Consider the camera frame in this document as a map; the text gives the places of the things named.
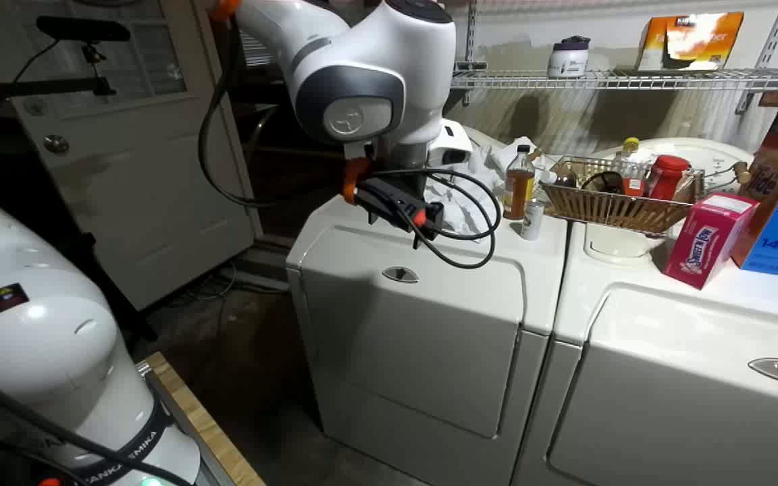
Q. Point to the wicker basket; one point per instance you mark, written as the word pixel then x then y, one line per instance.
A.
pixel 621 210

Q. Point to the white jar with dark lid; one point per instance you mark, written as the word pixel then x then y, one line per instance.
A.
pixel 568 61

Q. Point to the black camera on stand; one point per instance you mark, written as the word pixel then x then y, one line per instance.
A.
pixel 83 28

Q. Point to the small white seasoning container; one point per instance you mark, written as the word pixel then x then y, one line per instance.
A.
pixel 531 223

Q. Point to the metal door knob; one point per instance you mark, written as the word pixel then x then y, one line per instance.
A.
pixel 56 143

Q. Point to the wooden table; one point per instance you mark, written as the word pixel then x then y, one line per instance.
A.
pixel 202 432

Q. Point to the brown cardboard package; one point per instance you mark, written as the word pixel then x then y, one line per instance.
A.
pixel 772 164

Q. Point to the yellow-capped bottle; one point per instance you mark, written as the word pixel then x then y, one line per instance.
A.
pixel 627 151

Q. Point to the red container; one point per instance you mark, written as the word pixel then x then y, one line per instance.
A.
pixel 669 175

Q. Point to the white clothing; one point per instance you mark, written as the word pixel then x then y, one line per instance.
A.
pixel 469 208

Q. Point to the orange box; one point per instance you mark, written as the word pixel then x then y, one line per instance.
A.
pixel 691 42

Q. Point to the white washing machine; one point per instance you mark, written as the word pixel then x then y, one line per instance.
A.
pixel 426 360

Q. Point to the white dryer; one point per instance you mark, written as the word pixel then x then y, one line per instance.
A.
pixel 676 387

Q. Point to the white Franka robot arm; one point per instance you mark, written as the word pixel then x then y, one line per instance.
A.
pixel 352 54

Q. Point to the white panel door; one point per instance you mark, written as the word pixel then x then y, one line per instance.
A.
pixel 137 178

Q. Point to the pink box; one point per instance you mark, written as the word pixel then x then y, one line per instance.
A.
pixel 704 244

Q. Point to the amber bottle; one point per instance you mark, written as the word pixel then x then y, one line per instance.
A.
pixel 521 183

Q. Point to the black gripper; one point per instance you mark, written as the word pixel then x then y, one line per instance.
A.
pixel 394 202

